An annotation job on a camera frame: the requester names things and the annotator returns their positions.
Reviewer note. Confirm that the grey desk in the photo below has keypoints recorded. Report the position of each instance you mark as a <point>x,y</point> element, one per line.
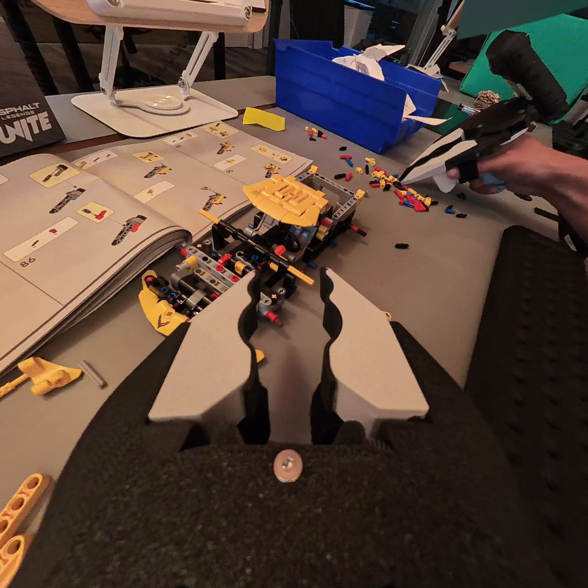
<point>413,285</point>

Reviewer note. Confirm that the white crumpled paper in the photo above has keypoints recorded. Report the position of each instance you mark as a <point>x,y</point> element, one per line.
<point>363,62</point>

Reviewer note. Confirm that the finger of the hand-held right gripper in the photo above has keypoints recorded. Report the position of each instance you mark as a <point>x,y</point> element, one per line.
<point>436,147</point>
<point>441,163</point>

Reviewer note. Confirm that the pile of yellow brick pieces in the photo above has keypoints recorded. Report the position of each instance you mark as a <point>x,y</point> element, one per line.
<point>18,505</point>

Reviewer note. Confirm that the grey axle pin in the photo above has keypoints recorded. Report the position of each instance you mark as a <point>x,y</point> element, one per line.
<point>92,374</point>

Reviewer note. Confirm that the white paper scrap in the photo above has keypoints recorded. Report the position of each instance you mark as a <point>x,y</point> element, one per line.
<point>413,115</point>

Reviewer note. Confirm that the yellow flat card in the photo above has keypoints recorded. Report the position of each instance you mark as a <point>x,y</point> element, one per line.
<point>264,119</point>

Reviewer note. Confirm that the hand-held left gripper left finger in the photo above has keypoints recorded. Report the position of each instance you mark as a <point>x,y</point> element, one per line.
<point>197,367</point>

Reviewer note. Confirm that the yellow curved fender brick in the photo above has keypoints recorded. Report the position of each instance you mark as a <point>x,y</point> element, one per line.
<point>46,374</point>

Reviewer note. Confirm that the yellow black brick car model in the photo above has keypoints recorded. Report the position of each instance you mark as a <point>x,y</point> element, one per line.
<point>285,195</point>

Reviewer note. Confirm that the wooden board on stand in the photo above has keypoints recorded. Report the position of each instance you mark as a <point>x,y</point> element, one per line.
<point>436,48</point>

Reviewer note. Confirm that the small brown toy figure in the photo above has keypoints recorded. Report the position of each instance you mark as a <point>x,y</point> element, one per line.
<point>487,99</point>

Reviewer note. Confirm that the instruction sign on white stand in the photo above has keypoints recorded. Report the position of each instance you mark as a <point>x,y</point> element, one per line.
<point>151,103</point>

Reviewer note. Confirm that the blue plastic bin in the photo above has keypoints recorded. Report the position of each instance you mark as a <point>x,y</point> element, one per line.
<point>330,96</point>

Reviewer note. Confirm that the pile of small connector pins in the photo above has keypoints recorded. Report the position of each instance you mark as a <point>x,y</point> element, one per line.
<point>415,202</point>

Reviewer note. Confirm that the open instruction booklet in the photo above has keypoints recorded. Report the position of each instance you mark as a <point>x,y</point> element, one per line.
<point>92,275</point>

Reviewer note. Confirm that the person's right hand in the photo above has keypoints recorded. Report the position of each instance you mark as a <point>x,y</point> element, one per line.
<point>523,167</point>

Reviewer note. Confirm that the dark toy car box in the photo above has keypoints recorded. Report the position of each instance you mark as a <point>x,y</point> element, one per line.
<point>18,142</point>

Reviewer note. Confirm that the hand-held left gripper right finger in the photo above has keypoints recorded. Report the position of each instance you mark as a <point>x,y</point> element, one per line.
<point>376,367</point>

